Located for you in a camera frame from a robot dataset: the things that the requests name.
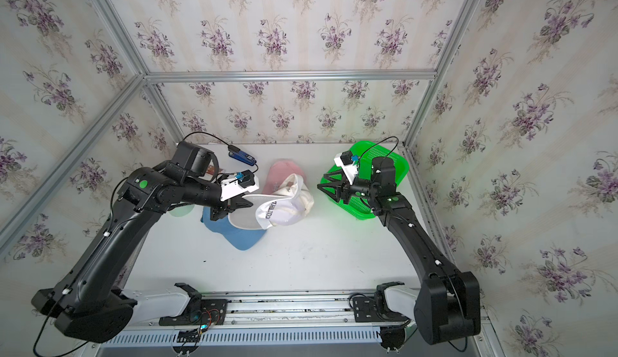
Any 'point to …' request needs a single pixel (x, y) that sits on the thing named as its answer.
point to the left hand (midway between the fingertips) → (251, 200)
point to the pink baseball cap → (278, 173)
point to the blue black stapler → (241, 156)
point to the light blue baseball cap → (240, 238)
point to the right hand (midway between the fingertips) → (326, 181)
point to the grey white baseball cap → (284, 207)
